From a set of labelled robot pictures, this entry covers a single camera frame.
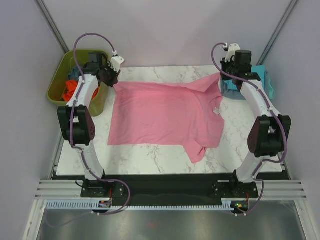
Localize pink t shirt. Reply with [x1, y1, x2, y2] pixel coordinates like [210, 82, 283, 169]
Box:
[108, 73, 225, 163]

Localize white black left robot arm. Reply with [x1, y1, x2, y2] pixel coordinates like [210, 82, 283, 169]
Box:
[57, 51, 123, 198]

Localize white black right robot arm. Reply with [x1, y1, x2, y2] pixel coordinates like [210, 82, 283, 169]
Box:
[220, 44, 292, 197]

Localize folded turquoise t shirt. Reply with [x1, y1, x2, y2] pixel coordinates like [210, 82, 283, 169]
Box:
[220, 65, 266, 93]

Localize folded grey blue t shirt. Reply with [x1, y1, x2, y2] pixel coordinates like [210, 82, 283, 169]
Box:
[219, 71, 275, 102]

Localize dark teal t shirt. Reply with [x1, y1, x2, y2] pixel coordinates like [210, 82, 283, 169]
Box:
[67, 66, 84, 82]

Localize orange t shirt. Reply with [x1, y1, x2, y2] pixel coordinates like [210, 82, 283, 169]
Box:
[62, 79, 101, 103]

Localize olive green plastic bin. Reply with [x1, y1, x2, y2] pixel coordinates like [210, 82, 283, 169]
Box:
[46, 49, 110, 117]

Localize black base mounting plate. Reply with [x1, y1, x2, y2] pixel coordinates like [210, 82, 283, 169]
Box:
[80, 172, 259, 207]

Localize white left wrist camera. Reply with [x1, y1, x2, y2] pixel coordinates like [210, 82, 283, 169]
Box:
[110, 50, 125, 73]

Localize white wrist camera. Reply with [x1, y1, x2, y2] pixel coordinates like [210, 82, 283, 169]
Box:
[110, 50, 125, 73]
[222, 43, 241, 63]

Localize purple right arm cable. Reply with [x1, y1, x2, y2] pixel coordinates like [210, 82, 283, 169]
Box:
[211, 42, 288, 217]

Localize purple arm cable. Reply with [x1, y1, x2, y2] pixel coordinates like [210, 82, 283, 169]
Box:
[46, 33, 134, 227]
[211, 42, 288, 217]

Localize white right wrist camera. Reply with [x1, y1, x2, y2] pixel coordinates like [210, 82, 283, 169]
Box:
[222, 43, 241, 63]

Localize right aluminium corner post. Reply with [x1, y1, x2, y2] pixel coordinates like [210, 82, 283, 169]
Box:
[257, 0, 300, 66]

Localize aluminium corner post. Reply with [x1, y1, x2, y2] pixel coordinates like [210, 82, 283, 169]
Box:
[34, 0, 70, 53]
[257, 0, 300, 66]

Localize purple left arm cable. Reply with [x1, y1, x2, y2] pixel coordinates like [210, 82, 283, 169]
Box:
[46, 33, 134, 227]

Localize left aluminium corner post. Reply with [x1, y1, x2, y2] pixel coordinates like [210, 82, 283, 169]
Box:
[34, 0, 70, 53]

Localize aluminium front rail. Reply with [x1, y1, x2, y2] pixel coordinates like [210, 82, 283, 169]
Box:
[35, 180, 307, 201]

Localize white slotted cable duct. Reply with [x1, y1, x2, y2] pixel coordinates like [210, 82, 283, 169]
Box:
[46, 199, 234, 211]

